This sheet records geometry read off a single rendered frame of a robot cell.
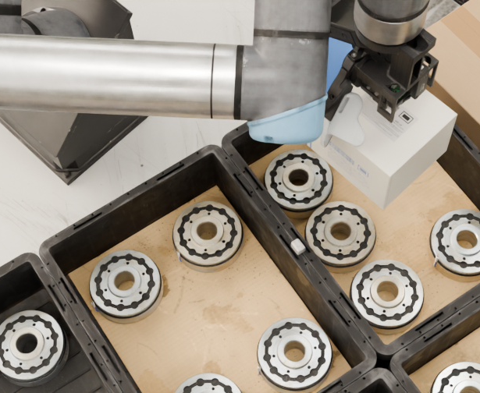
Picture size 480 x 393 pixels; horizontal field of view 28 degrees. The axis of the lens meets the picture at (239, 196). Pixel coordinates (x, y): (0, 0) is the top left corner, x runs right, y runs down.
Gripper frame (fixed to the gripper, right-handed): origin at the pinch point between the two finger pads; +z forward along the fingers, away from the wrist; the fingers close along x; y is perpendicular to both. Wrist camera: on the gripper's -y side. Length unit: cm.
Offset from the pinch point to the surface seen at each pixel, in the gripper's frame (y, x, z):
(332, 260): 5.5, -9.0, 25.2
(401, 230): 8.6, 2.7, 28.3
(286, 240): 0.8, -13.7, 18.4
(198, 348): 0.8, -31.1, 28.4
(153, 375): -0.8, -38.2, 28.4
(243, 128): -16.1, -5.4, 18.5
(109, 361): -3.3, -42.1, 18.4
